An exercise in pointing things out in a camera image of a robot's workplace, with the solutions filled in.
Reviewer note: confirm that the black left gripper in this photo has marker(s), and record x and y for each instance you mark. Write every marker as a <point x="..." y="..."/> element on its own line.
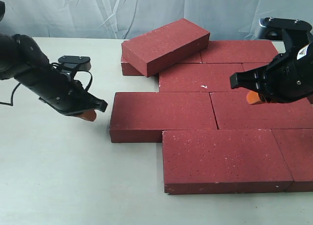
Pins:
<point x="63" y="95"/>

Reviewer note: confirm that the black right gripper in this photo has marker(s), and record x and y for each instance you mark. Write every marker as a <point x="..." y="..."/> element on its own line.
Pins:
<point x="286" y="79"/>

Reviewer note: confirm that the red brick with white chip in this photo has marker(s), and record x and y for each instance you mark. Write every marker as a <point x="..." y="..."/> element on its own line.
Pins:
<point x="198" y="77"/>

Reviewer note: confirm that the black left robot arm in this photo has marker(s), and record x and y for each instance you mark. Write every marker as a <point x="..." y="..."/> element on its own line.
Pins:
<point x="22" y="59"/>

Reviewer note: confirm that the back right base brick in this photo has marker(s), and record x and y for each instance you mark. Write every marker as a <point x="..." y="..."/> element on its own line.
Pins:
<point x="238" y="51"/>

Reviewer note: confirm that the front right base brick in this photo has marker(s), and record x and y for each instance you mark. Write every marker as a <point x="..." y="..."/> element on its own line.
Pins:
<point x="296" y="146"/>

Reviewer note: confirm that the front left base brick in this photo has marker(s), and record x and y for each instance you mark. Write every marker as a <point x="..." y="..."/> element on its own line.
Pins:
<point x="223" y="162"/>

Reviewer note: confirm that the wrinkled blue backdrop cloth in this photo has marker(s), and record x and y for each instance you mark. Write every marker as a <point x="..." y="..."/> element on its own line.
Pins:
<point x="125" y="19"/>

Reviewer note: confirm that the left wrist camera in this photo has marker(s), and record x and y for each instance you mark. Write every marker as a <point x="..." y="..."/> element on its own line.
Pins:
<point x="73" y="64"/>

